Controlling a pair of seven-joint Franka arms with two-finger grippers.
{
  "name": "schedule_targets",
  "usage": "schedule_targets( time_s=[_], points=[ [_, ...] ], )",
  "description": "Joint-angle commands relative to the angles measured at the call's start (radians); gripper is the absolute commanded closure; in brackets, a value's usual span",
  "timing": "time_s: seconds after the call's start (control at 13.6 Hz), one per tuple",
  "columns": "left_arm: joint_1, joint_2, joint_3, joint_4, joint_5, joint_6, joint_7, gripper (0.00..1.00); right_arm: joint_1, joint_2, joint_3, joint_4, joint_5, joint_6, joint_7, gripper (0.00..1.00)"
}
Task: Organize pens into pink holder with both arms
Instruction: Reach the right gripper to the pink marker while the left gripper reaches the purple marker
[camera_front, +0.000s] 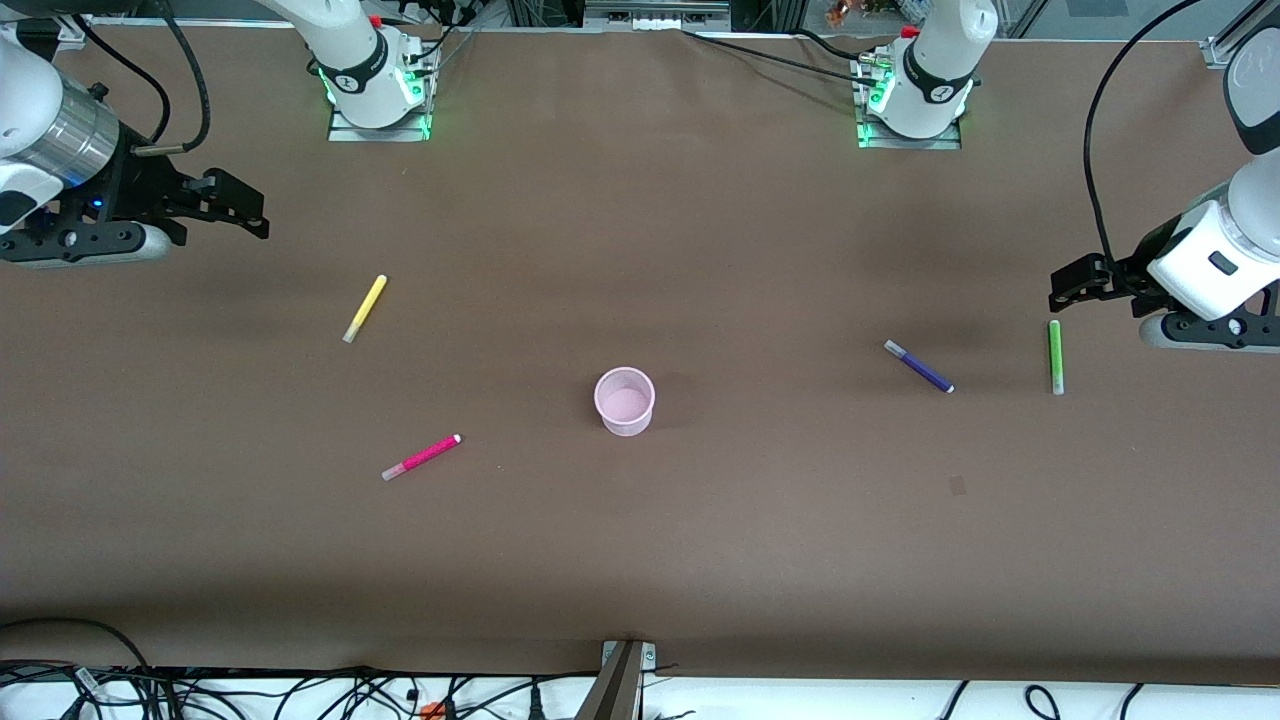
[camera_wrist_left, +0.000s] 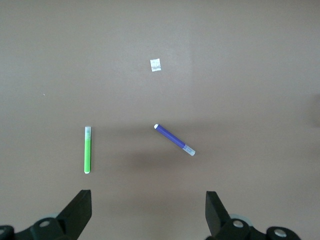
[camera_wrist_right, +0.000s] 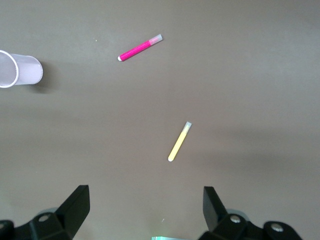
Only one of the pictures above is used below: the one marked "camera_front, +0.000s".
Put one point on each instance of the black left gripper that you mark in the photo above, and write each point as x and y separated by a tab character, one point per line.
1138	262

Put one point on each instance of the green highlighter pen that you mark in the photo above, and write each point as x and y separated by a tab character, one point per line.
1055	355

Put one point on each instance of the purple marker pen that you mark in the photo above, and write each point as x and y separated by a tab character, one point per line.
925	370

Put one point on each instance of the pink highlighter pen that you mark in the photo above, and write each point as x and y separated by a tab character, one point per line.
425	455

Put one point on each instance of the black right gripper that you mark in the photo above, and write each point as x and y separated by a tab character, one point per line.
140	190

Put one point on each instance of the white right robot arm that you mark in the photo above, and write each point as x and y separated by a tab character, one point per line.
365	70

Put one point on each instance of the pink mesh pen holder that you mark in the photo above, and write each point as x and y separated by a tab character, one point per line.
640	422

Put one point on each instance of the aluminium frame corner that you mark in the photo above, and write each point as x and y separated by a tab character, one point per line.
1218	52

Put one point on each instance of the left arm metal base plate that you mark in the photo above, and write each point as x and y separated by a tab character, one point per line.
910	143

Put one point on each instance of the yellow highlighter pen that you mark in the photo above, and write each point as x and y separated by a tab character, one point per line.
365	308

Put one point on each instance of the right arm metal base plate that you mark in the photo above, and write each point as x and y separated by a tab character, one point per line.
380	133

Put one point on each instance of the grey metal rail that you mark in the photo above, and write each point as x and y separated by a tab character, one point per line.
655	15

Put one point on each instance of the metal table bracket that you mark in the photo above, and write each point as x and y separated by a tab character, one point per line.
622	680

